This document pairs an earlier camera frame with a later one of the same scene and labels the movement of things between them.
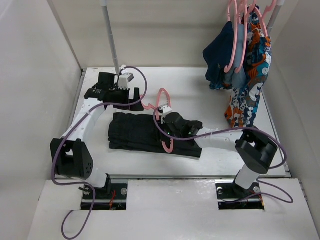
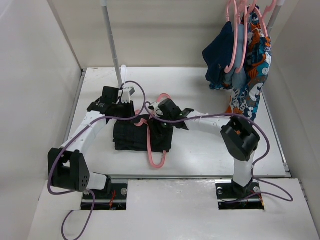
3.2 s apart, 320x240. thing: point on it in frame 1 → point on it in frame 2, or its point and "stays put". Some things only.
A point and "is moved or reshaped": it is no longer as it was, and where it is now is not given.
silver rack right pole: x=279 y=3 stays put
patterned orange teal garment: x=241 y=110 stays put
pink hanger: x=150 y=106 → x=142 y=122
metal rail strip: x=188 y=177 stays put
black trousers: x=141 y=131 is moved or reshaped
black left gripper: x=137 y=107 → x=130 y=109
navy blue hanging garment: x=219 y=54 stays put
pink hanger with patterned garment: x=267 y=8 stays put
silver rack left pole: x=104 y=6 stays put
